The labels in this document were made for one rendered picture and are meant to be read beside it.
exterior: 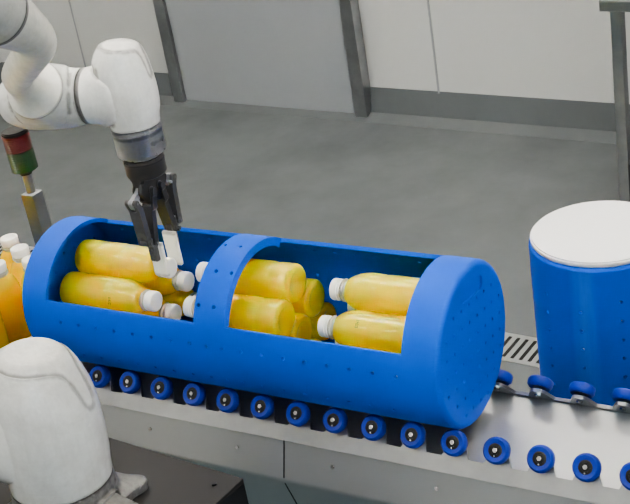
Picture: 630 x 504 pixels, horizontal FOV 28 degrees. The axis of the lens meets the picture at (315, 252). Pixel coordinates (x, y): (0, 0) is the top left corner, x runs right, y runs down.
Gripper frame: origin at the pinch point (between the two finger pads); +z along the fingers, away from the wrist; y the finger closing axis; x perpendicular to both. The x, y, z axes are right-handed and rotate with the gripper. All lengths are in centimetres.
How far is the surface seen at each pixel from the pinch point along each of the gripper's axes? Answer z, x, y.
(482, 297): 3, -62, 4
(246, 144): 119, 197, 304
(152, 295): 5.2, -0.3, -6.7
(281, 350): 6.9, -33.0, -15.1
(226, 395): 21.5, -16.2, -11.4
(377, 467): 29, -47, -13
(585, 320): 28, -66, 39
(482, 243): 119, 42, 229
